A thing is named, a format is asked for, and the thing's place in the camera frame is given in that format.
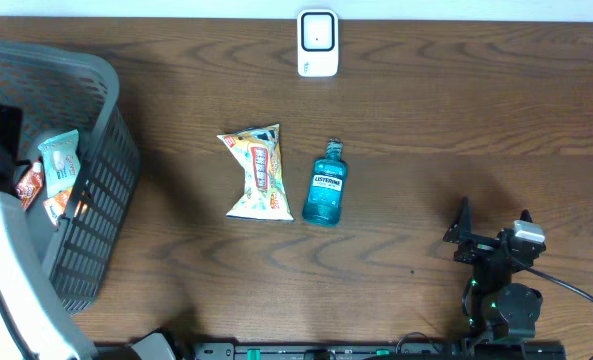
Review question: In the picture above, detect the grey plastic shopping basket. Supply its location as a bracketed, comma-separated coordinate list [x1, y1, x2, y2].
[0, 40, 141, 314]

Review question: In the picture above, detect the blue Listerine mouthwash bottle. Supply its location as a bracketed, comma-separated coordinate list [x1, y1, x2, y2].
[302, 138, 348, 226]

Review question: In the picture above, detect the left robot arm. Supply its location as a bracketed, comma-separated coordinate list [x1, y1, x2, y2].
[0, 105, 98, 359]

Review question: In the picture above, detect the left camera cable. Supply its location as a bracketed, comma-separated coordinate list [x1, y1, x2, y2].
[0, 249, 40, 360]

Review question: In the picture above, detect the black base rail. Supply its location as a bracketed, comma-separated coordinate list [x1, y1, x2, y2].
[190, 342, 567, 360]

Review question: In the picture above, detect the red brown snack bar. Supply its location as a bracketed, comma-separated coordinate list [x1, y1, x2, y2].
[15, 161, 44, 210]

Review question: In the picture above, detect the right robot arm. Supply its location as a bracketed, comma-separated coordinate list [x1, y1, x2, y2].
[443, 198, 546, 353]

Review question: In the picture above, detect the white barcode scanner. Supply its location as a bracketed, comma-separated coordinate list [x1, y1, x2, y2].
[297, 9, 340, 77]

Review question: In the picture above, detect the orange Kleenex tissue pack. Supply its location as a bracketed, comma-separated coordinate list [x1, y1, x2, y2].
[42, 187, 73, 226]

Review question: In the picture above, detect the yellow snack chip bag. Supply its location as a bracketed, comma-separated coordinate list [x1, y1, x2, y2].
[217, 124, 294, 221]

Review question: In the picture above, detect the mint green wipes pack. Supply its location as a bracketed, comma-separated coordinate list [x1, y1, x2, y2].
[38, 130, 81, 198]

